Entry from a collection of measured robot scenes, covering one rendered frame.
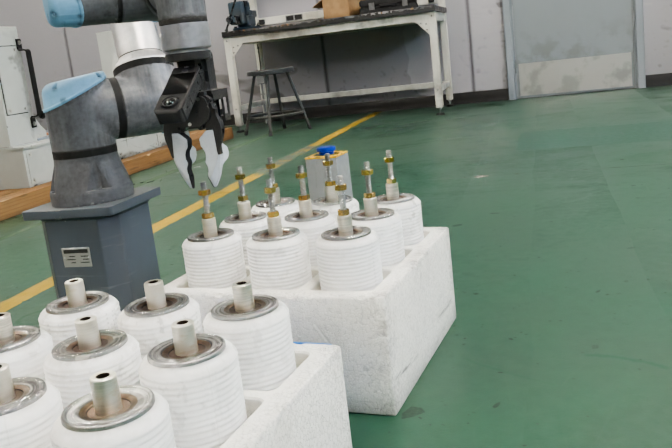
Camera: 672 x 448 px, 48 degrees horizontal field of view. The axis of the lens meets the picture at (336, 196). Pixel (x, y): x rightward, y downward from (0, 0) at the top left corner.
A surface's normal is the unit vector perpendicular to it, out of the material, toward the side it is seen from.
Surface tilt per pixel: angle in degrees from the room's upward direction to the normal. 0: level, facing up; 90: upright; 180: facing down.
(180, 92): 33
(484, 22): 90
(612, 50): 90
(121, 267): 90
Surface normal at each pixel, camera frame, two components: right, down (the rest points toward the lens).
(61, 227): -0.25, 0.21
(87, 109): 0.47, 0.11
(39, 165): 0.96, -0.06
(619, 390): -0.11, -0.98
